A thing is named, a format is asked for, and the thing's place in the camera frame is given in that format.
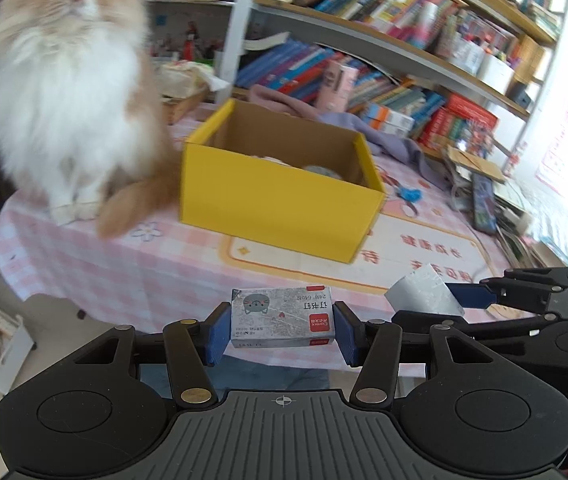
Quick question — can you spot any wooden chessboard box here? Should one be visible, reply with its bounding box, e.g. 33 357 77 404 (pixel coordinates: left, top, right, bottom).
163 87 211 126

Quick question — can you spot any white desk rack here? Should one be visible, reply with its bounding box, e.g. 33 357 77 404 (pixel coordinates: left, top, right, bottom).
146 0 237 61

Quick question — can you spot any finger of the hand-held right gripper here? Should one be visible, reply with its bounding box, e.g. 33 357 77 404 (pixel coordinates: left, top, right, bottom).
445 267 565 311
391 310 560 356

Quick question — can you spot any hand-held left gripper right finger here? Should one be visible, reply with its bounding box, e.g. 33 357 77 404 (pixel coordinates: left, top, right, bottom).
333 301 497 407

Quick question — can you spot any brown cardboard piece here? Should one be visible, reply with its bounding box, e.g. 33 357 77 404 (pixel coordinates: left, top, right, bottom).
445 144 507 184

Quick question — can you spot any pen holder with pens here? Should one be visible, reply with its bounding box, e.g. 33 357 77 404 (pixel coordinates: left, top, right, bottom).
181 20 217 61

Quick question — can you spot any mauve and lavender cloth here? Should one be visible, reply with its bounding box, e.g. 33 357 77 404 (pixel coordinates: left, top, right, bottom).
248 84 452 191

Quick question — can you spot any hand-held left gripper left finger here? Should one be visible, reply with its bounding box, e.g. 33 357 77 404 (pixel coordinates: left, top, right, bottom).
71 301 233 408

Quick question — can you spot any white power adapter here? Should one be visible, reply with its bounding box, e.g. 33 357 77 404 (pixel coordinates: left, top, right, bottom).
494 205 535 231

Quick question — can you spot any yellow cardboard box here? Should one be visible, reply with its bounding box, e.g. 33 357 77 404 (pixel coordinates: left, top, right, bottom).
180 98 387 264

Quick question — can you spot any row of blue books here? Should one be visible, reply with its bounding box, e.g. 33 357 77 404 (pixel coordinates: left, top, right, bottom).
235 41 447 138

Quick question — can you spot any cream and white fluffy cat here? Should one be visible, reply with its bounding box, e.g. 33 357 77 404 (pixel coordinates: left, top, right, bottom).
0 0 182 238

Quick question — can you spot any pink printed bottle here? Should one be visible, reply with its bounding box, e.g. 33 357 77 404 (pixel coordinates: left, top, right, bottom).
321 58 359 111

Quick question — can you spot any stack of red books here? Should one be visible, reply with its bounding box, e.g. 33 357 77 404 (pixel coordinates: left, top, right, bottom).
418 92 500 161

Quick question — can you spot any crumpled paper bag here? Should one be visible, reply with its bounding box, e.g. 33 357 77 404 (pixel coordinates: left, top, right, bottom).
158 59 233 98

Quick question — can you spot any row of colourful books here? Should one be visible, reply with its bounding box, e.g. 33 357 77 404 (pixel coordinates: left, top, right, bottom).
294 0 522 78

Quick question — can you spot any grey staples box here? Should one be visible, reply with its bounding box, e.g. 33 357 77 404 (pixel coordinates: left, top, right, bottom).
230 285 335 349

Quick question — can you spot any pile of books and papers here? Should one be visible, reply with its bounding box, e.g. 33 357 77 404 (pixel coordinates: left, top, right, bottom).
491 177 568 271

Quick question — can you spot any white and wood bookshelf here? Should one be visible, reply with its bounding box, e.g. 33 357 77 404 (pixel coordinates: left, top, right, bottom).
216 0 568 181

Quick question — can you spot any white packet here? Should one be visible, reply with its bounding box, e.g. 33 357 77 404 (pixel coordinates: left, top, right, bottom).
384 262 466 318

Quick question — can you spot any orange and white box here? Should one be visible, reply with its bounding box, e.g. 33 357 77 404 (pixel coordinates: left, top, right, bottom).
366 117 412 137
364 102 415 128

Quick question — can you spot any black smartphone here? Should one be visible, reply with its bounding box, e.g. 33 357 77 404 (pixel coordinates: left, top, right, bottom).
471 172 496 235

